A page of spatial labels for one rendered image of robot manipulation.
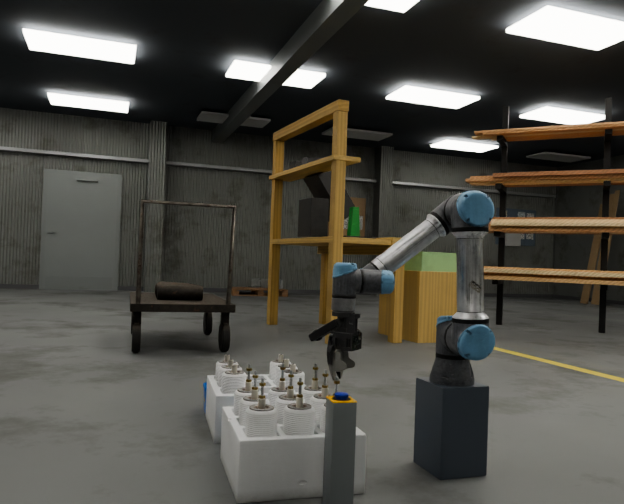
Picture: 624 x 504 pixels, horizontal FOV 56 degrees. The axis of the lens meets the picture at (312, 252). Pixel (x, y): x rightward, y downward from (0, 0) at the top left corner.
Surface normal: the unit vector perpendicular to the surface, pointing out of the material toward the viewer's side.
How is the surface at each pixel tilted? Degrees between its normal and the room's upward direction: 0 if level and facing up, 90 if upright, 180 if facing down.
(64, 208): 90
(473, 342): 97
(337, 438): 90
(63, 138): 90
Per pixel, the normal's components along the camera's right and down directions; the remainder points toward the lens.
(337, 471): 0.28, 0.00
